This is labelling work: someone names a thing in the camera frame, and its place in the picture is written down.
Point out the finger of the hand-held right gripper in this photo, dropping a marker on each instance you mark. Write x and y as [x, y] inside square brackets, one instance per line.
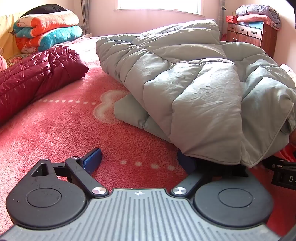
[274, 162]

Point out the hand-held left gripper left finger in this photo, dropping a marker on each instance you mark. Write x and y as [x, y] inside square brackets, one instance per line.
[93, 160]

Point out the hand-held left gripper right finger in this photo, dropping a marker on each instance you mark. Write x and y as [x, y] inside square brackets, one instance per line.
[185, 162]

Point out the grey-green down jacket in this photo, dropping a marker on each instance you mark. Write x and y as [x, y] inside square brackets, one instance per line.
[196, 92]

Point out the red fleece bed blanket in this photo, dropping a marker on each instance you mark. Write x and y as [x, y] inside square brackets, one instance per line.
[69, 129]

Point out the pink quilted blanket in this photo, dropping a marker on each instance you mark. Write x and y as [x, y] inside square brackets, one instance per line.
[288, 71]

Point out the maroon down jacket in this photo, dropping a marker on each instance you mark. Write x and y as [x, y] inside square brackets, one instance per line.
[34, 76]

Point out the wooden drawer cabinet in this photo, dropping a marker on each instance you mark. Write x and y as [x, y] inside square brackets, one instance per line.
[254, 37]

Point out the floral patterned sheet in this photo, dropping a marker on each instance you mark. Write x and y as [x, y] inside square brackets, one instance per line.
[15, 59]

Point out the teal orange dotted blanket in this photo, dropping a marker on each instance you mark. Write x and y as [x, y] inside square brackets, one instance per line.
[57, 37]

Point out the pale pink cloth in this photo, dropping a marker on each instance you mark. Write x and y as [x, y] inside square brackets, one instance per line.
[2, 62]

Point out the light blue folded cloth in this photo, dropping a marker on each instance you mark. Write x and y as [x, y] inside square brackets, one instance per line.
[251, 23]

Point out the grey checked curtain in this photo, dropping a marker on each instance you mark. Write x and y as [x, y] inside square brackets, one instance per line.
[84, 16]
[222, 16]

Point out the pink folded blanket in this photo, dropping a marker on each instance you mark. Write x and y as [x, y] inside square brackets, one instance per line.
[252, 18]

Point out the orange white cartoon blanket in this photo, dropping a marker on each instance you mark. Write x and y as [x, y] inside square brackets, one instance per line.
[46, 22]

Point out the red box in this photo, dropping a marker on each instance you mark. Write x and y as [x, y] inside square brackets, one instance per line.
[231, 19]

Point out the yellow cartoon cloth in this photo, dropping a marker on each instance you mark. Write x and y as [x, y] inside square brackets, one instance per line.
[7, 34]

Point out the folded blankets on dresser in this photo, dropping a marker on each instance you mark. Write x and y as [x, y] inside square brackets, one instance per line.
[256, 10]

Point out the black pillow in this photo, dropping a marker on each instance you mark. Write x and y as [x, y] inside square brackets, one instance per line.
[44, 9]

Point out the window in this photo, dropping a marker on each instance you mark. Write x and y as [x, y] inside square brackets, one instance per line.
[157, 5]

